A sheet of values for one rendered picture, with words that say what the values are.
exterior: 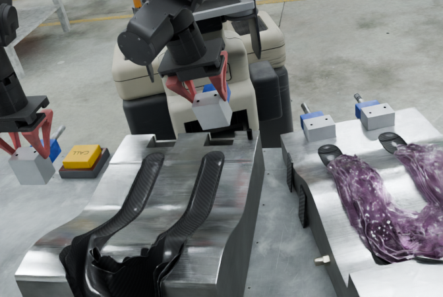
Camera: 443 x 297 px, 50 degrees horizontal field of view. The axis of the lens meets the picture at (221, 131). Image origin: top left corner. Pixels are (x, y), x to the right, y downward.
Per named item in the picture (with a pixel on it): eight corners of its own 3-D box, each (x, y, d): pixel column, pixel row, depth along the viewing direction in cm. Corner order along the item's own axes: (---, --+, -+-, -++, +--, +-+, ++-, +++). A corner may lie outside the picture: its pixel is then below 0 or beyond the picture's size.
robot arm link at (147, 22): (219, -29, 64) (163, -61, 64) (178, 18, 57) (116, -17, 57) (198, 31, 73) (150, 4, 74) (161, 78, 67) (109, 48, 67)
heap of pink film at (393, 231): (314, 165, 79) (312, 126, 75) (418, 143, 79) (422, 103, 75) (375, 290, 57) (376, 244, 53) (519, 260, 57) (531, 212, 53)
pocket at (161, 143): (157, 149, 92) (153, 134, 90) (184, 149, 91) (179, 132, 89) (150, 164, 88) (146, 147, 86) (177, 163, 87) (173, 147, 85)
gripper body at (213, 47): (220, 70, 72) (203, 28, 68) (161, 81, 76) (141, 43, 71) (227, 46, 77) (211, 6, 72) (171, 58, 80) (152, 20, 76)
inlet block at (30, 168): (56, 138, 91) (45, 115, 88) (79, 138, 89) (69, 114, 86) (20, 185, 80) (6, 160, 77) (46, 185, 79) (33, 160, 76)
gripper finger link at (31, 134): (49, 169, 76) (27, 120, 71) (10, 170, 78) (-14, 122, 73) (68, 144, 82) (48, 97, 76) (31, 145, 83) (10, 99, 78)
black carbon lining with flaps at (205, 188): (147, 162, 86) (134, 118, 81) (234, 160, 82) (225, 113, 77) (60, 335, 58) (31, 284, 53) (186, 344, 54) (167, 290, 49)
